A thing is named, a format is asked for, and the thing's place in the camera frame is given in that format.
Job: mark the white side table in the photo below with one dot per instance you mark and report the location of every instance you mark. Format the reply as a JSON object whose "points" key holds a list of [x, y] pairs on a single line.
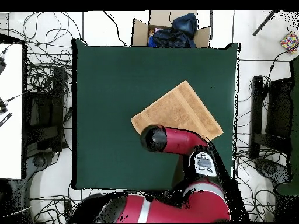
{"points": [[10, 116]]}

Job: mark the orange terry towel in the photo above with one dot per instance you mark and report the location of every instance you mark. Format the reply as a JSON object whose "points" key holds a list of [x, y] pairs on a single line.
{"points": [[177, 109]]}

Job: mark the black equipment stand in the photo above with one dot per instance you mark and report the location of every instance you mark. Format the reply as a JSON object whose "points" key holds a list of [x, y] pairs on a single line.
{"points": [[44, 112], [278, 109]]}

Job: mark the grey metal bar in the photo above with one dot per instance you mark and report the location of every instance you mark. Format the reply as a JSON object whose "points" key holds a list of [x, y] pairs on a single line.
{"points": [[265, 22]]}

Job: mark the colourful dotted item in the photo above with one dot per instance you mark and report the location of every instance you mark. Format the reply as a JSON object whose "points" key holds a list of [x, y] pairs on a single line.
{"points": [[289, 42]]}

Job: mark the green covered furniture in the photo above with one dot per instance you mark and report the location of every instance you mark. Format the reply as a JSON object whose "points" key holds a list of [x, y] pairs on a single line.
{"points": [[294, 140]]}

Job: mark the black power strip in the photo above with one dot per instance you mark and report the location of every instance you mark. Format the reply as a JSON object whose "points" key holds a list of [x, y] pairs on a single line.
{"points": [[68, 210]]}

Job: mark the dark blue clothing pile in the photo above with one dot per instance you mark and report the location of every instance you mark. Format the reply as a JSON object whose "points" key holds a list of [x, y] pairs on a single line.
{"points": [[177, 35]]}

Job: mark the dark green table cloth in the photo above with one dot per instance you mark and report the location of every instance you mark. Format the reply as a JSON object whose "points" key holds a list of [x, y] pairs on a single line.
{"points": [[116, 93]]}

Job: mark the cardboard box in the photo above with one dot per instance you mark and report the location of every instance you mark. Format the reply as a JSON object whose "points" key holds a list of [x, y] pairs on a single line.
{"points": [[140, 32]]}

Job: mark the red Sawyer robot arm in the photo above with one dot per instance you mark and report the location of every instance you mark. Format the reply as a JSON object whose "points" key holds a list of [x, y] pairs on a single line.
{"points": [[179, 142]]}

